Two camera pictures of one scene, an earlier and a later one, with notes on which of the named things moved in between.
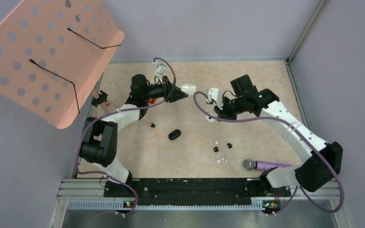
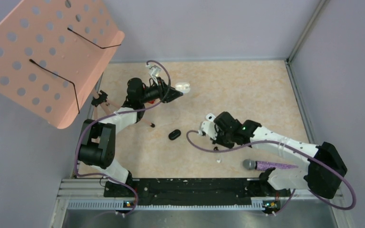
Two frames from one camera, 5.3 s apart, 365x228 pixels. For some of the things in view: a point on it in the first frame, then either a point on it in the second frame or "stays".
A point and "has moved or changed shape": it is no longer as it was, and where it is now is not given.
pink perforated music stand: [49, 56] stays
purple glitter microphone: [251, 165] stays
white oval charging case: [189, 88] has moved or changed shape
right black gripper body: [231, 108] -> [224, 138]
